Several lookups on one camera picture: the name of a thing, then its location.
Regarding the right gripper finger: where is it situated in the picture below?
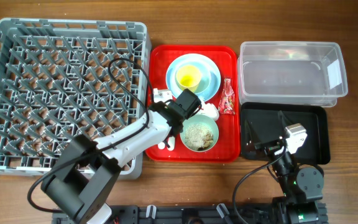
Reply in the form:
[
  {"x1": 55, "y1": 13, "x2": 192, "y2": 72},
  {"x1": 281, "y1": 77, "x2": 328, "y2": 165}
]
[
  {"x1": 278, "y1": 111, "x2": 290, "y2": 135},
  {"x1": 245, "y1": 120, "x2": 261, "y2": 146}
]

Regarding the white tissue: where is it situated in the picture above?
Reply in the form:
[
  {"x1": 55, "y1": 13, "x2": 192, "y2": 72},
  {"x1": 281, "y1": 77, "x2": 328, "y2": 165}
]
[{"x1": 200, "y1": 103, "x2": 219, "y2": 121}]

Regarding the green bowl with food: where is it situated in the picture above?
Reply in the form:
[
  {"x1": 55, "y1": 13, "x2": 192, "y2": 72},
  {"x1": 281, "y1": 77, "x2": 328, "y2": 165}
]
[{"x1": 180, "y1": 114, "x2": 219, "y2": 152}]

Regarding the white plastic spoon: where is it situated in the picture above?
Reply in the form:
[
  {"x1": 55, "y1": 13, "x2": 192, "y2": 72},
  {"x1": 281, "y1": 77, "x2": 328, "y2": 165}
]
[{"x1": 167, "y1": 136, "x2": 175, "y2": 151}]

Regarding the red snack wrapper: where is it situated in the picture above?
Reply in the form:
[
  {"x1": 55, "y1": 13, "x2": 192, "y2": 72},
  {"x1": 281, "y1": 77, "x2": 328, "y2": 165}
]
[{"x1": 218, "y1": 78, "x2": 235, "y2": 115}]

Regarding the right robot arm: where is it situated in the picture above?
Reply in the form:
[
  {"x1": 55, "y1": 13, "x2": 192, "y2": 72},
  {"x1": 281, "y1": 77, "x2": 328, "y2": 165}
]
[{"x1": 244, "y1": 111, "x2": 328, "y2": 223}]

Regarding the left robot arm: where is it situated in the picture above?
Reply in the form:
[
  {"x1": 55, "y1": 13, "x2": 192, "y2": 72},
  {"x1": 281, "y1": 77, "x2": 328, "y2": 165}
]
[{"x1": 40, "y1": 90, "x2": 201, "y2": 223}]

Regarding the grey dishwasher rack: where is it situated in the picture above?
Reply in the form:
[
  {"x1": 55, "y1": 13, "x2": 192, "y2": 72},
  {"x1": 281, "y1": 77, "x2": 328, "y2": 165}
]
[{"x1": 0, "y1": 18, "x2": 152, "y2": 176}]

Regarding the black plastic tray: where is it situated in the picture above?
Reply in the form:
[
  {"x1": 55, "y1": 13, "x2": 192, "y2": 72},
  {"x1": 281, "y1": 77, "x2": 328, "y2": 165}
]
[{"x1": 240, "y1": 102, "x2": 331, "y2": 165}]

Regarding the yellow plastic cup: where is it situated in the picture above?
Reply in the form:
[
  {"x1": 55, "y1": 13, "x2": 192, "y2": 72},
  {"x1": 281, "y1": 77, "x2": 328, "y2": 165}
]
[{"x1": 175, "y1": 65, "x2": 202, "y2": 92}]

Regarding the red plastic tray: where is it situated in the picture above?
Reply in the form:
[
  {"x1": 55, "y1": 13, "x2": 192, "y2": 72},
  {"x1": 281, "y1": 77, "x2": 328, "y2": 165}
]
[{"x1": 145, "y1": 45, "x2": 241, "y2": 163}]

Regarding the light blue plate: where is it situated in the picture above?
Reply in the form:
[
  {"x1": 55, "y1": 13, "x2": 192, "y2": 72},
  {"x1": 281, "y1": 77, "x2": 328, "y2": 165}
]
[{"x1": 166, "y1": 54, "x2": 221, "y2": 101}]

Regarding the clear plastic bin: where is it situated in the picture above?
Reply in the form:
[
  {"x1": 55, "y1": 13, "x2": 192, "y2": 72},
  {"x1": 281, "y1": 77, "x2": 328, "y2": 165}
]
[{"x1": 237, "y1": 41, "x2": 348, "y2": 107}]

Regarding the black aluminium base frame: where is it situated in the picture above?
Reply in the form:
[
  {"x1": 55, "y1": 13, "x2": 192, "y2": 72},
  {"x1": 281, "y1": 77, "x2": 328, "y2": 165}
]
[{"x1": 52, "y1": 203, "x2": 328, "y2": 224}]

